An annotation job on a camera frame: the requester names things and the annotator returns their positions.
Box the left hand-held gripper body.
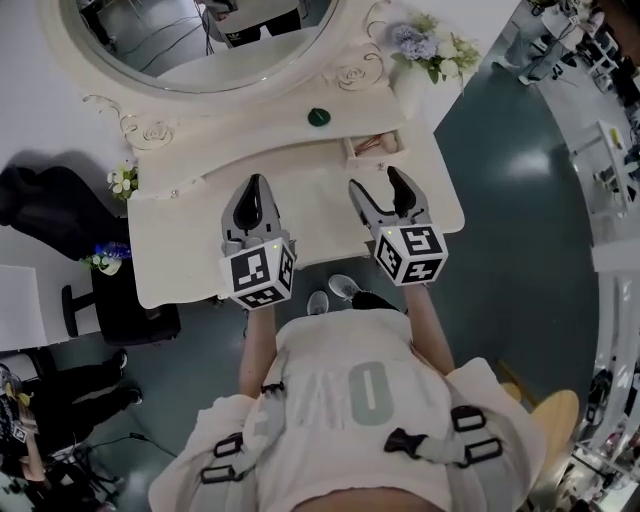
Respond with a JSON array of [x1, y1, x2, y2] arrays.
[[218, 229, 298, 312]]

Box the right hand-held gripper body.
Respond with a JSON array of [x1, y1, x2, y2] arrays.
[[372, 218, 448, 288]]

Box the white ornate dressing table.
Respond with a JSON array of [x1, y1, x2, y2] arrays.
[[124, 89, 467, 312]]

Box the small white drawer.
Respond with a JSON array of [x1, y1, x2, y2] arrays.
[[132, 169, 206, 200], [341, 128, 410, 172]]

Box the person's right forearm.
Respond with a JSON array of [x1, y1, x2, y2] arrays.
[[402, 283, 457, 377]]

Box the person's left forearm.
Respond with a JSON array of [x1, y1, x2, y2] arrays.
[[238, 299, 281, 401]]

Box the pink makeup brushes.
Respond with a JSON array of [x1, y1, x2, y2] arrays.
[[351, 135, 385, 157]]

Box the person's black trousers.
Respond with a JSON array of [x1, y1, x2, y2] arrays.
[[351, 291, 407, 315]]

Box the person's right grey shoe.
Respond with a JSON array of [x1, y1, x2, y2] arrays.
[[327, 273, 362, 304]]

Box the white vase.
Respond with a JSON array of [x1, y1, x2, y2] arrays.
[[392, 59, 442, 122]]

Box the small white flower pot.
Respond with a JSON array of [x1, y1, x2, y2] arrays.
[[105, 159, 140, 202]]

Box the person's white shirt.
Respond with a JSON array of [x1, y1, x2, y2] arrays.
[[147, 307, 550, 512]]

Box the black office chair with headrest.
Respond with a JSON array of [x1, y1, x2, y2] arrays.
[[0, 164, 183, 347]]

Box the small blue flower pot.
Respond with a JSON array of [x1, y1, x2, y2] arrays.
[[78, 240, 133, 277]]

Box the white and lilac flower bouquet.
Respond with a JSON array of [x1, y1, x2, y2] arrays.
[[388, 12, 484, 92]]

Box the white desk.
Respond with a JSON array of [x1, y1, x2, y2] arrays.
[[567, 118, 632, 217]]

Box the white shelf unit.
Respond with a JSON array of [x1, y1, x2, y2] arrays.
[[574, 239, 640, 501]]

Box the round wooden stool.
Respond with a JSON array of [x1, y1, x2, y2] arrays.
[[497, 359, 581, 501]]

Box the grey backpack strap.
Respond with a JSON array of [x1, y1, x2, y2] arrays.
[[383, 404, 504, 469], [199, 382, 290, 486]]

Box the oval mirror with white frame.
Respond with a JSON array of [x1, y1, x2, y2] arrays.
[[38, 0, 391, 154]]

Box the black floor cable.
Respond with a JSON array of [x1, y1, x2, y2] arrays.
[[74, 432, 176, 459]]

